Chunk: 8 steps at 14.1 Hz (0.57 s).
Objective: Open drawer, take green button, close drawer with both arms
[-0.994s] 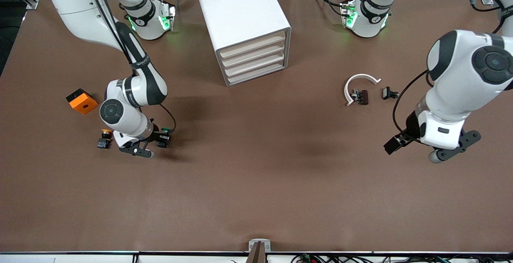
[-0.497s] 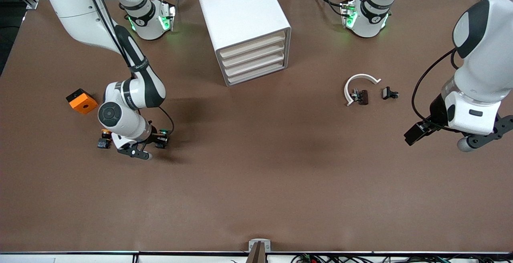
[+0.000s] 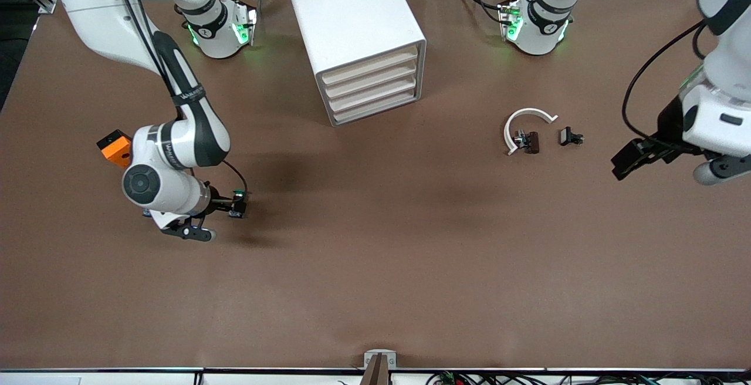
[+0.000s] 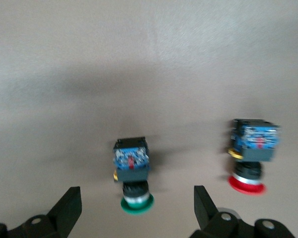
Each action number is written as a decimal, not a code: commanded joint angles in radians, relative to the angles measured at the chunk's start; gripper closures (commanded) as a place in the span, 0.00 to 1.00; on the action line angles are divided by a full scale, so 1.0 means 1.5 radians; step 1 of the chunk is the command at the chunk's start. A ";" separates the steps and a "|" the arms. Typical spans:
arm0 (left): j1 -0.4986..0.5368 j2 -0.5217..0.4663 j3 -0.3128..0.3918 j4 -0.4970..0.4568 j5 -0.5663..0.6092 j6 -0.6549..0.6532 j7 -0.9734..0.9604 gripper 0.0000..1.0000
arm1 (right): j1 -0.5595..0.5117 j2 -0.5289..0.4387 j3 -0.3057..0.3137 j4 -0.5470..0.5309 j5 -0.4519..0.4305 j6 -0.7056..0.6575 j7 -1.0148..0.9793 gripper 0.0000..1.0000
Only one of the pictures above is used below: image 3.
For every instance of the orange box with hole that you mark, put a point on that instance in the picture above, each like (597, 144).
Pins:
(114, 151)

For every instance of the dark brown small component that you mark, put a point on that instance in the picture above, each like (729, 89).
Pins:
(533, 142)

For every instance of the green push button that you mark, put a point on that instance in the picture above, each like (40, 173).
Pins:
(238, 192)

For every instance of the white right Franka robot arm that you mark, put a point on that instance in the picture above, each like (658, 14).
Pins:
(176, 144)

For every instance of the grey metal bracket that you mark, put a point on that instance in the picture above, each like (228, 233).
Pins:
(368, 357)

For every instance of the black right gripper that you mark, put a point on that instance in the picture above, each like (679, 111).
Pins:
(218, 203)

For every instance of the small black component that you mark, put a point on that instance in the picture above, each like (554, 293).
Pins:
(566, 136)

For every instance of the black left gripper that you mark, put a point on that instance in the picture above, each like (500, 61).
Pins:
(667, 125)

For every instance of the white drawer cabinet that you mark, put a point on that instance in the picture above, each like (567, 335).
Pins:
(352, 15)

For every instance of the brown paper table cover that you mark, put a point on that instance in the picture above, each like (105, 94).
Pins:
(375, 256)

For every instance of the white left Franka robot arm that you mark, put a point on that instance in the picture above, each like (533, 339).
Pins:
(537, 33)

